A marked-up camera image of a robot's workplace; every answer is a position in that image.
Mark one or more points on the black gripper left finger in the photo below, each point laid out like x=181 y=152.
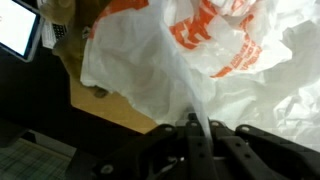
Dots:
x=182 y=151

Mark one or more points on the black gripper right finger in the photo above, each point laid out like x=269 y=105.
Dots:
x=265 y=156

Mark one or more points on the white plastic bag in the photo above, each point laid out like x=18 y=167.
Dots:
x=253 y=62

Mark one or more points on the large cardboard box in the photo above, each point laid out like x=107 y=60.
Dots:
x=75 y=15

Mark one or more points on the green plaid sofa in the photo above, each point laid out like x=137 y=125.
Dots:
x=26 y=161

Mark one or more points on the tablet with lit screen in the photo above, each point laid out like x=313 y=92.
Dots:
x=20 y=29

